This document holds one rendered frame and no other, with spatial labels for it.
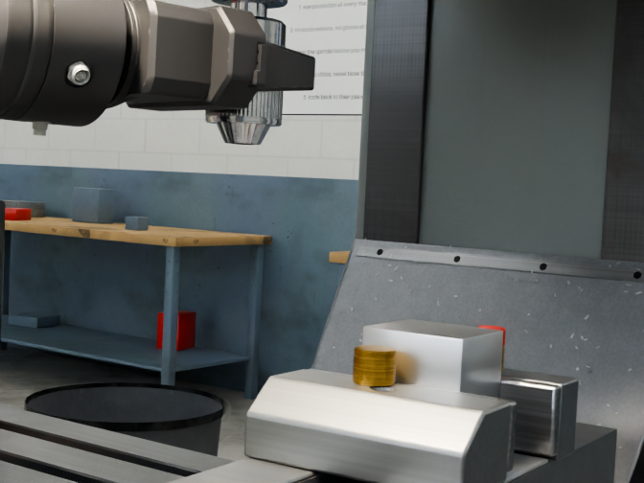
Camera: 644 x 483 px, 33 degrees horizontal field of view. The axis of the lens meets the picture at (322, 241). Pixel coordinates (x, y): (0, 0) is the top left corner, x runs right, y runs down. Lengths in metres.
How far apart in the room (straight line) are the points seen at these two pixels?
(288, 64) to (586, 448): 0.29
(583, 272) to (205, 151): 5.44
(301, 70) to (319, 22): 5.24
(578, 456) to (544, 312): 0.31
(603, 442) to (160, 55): 0.35
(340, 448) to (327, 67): 5.33
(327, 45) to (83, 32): 5.30
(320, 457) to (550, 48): 0.54
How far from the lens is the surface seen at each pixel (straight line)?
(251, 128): 0.67
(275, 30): 0.67
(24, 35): 0.56
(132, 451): 0.87
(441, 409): 0.53
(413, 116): 1.04
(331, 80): 5.82
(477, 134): 1.01
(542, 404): 0.61
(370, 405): 0.55
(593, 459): 0.69
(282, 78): 0.66
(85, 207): 6.52
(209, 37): 0.62
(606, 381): 0.91
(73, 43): 0.57
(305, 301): 5.87
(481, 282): 0.99
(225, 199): 6.20
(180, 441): 2.54
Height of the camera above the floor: 1.17
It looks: 3 degrees down
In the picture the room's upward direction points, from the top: 3 degrees clockwise
